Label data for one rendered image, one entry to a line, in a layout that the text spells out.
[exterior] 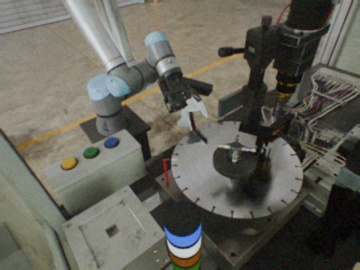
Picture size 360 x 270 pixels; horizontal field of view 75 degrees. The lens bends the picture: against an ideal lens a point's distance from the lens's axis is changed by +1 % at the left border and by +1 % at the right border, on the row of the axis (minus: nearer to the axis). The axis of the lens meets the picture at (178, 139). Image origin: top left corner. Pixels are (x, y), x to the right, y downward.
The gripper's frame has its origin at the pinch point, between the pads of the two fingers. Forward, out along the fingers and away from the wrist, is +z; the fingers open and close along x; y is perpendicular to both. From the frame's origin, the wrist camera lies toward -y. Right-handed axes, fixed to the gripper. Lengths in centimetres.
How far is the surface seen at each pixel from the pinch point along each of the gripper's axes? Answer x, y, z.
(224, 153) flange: 10.4, 2.3, 11.2
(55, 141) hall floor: -161, 69, -70
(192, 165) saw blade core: 8.5, 11.0, 10.5
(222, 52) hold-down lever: 28.9, 1.8, -6.7
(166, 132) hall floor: -138, -26, -36
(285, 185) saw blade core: 17.5, -4.9, 23.8
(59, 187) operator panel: -4.3, 44.7, 1.2
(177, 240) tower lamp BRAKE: 38, 26, 20
